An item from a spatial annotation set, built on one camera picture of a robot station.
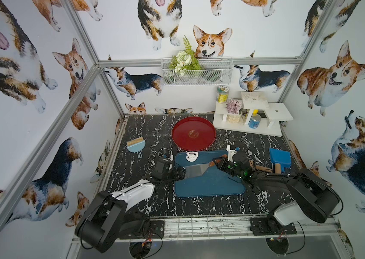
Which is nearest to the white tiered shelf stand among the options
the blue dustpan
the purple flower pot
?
the purple flower pot

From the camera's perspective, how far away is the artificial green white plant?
0.79 m

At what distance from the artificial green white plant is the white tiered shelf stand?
1.08 ft

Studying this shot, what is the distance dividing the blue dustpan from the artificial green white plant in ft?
2.24

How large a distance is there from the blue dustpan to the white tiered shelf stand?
0.46ft

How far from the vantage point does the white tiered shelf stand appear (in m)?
0.99

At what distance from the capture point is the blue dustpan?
0.96m
